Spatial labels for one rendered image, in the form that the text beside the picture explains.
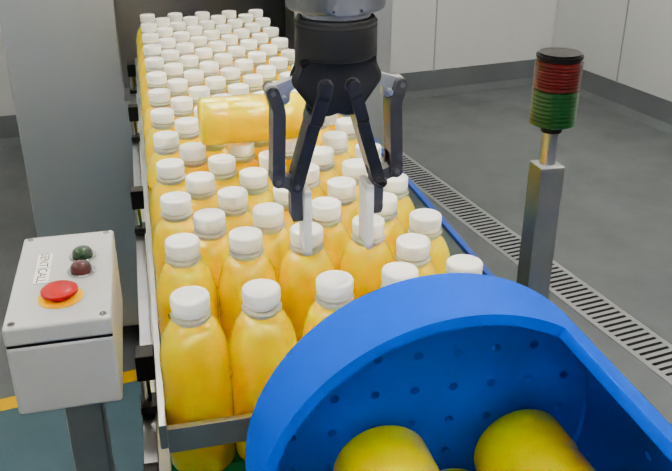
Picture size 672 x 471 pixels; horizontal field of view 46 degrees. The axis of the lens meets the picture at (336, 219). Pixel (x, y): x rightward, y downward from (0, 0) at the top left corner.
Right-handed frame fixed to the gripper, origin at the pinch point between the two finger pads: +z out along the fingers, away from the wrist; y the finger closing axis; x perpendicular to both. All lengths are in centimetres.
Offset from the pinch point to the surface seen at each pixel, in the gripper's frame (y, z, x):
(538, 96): 34.5, -3.1, 25.2
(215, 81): -4, 7, 80
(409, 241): 10.0, 6.7, 6.1
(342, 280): 0.5, 6.6, -0.8
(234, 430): -11.9, 20.5, -4.6
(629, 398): 8.6, -4.2, -37.3
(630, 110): 276, 115, 352
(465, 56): 197, 95, 433
